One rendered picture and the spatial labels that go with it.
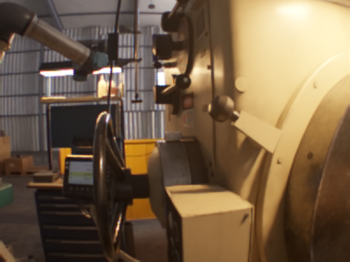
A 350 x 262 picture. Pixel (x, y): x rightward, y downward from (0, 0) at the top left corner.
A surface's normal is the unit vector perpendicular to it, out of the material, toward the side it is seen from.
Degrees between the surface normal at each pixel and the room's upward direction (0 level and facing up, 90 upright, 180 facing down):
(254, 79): 90
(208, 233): 90
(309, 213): 84
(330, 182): 90
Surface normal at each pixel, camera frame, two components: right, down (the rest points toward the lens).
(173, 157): 0.13, -0.69
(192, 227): 0.21, 0.02
